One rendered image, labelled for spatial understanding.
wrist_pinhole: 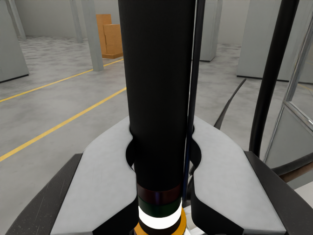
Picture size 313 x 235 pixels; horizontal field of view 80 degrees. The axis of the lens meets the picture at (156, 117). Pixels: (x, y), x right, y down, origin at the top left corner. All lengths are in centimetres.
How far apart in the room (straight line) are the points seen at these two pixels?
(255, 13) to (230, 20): 678
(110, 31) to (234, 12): 696
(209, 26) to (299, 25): 276
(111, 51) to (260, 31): 536
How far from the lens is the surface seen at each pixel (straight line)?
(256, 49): 559
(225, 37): 1233
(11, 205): 237
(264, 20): 554
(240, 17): 1222
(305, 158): 30
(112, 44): 823
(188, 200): 41
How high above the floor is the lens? 155
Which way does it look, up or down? 29 degrees down
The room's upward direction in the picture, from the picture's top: 1 degrees counter-clockwise
